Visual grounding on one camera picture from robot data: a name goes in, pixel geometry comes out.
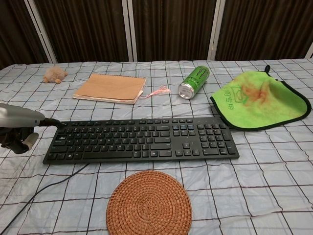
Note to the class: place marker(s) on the brown kraft paper notebook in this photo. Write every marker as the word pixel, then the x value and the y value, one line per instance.
pixel 110 88

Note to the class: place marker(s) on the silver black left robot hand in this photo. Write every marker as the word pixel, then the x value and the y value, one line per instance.
pixel 17 116

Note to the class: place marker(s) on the green microfibre cloth black trim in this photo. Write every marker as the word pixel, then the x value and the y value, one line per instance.
pixel 261 105

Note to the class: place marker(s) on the green energy drink can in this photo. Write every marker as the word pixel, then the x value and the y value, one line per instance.
pixel 194 82

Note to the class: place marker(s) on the beige plush toy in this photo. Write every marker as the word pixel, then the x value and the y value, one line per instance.
pixel 54 74

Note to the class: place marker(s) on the round woven rattan placemat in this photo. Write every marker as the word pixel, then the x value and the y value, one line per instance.
pixel 148 203

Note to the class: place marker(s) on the dark folding screen panel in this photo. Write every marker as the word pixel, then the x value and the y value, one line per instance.
pixel 171 29
pixel 266 29
pixel 14 31
pixel 85 29

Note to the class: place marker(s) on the blue checked plastic tablecloth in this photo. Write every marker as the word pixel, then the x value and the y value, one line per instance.
pixel 156 186

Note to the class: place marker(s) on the black computer keyboard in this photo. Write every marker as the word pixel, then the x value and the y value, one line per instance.
pixel 137 144

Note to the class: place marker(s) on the pink tassel bookmark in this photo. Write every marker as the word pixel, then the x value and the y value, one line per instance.
pixel 159 91

